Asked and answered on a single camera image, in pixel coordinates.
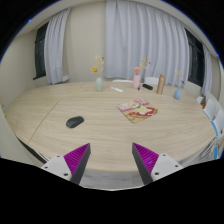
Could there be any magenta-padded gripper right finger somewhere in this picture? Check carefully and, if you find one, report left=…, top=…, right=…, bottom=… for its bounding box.
left=131, top=142, right=184, bottom=186

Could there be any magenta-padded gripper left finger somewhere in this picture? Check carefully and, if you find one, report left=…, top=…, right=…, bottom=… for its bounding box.
left=41, top=143, right=92, bottom=186

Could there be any black computer mouse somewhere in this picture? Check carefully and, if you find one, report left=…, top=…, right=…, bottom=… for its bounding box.
left=65, top=115, right=85, bottom=129

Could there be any cartoon print mouse pad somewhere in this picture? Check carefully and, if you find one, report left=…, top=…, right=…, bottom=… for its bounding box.
left=116, top=98, right=159, bottom=125

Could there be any blue vase with dried flowers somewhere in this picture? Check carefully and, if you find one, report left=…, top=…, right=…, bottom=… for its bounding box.
left=173, top=68, right=186, bottom=101

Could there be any tan drink bottle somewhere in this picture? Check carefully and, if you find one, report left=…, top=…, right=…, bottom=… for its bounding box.
left=156, top=73, right=167, bottom=96

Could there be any white remote control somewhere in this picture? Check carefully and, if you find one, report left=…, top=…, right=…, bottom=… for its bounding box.
left=110, top=86, right=124, bottom=94

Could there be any green vase with yellow flowers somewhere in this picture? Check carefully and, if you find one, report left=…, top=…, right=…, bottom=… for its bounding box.
left=91, top=54, right=106, bottom=93

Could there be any pink vase with orange flowers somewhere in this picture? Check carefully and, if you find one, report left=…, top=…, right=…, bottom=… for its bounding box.
left=130, top=57, right=151, bottom=90

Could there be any narrow white curtain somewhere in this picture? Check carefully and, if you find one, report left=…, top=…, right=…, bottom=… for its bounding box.
left=43, top=7, right=72, bottom=85
left=200, top=44, right=213, bottom=98

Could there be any dark window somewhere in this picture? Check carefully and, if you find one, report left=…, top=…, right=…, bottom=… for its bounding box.
left=32, top=21, right=50, bottom=81
left=184, top=28, right=205, bottom=88

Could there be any wide white curtain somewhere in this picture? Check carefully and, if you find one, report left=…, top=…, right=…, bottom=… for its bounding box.
left=103, top=0, right=190, bottom=88

